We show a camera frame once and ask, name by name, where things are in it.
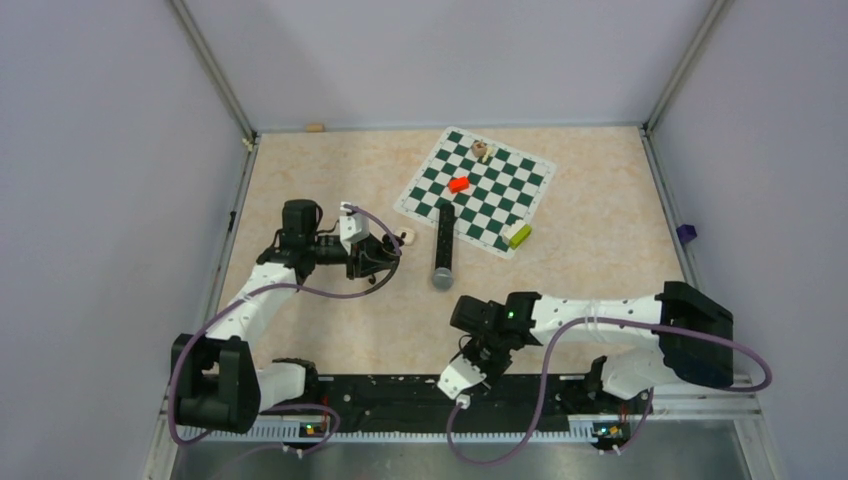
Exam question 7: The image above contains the black earbud case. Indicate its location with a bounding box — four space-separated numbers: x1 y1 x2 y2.
379 239 400 262

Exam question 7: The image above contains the cream earbud case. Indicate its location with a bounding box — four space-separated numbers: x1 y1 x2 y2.
394 227 417 246

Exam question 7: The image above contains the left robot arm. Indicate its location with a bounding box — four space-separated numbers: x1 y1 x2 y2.
167 199 409 445

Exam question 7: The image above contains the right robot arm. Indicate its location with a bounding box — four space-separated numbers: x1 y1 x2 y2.
438 281 734 412

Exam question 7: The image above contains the red toy brick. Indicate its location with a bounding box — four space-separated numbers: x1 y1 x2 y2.
448 176 470 194

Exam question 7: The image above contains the white and green toy brick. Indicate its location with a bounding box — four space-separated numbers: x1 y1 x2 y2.
501 221 533 249

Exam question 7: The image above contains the green white chessboard mat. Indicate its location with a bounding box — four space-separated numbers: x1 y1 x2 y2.
394 126 557 259

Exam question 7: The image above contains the wooden letter cube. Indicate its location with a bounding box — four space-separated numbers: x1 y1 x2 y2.
470 141 488 158

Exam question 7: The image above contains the purple object outside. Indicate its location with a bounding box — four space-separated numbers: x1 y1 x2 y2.
676 224 698 245

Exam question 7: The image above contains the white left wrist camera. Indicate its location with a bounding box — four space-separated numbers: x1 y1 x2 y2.
339 202 370 255

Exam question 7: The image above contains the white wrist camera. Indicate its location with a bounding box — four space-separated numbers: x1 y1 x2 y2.
437 355 486 400
339 202 370 255

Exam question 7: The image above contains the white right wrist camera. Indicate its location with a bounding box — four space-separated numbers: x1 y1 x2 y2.
437 355 486 400

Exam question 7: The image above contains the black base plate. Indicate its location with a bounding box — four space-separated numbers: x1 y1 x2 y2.
282 374 648 434

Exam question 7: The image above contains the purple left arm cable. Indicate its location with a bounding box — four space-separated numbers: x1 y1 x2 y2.
166 205 404 446

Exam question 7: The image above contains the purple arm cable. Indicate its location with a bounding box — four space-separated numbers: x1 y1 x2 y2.
445 315 774 466
166 205 404 446

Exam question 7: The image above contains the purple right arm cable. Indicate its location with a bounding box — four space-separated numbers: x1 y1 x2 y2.
445 315 774 466

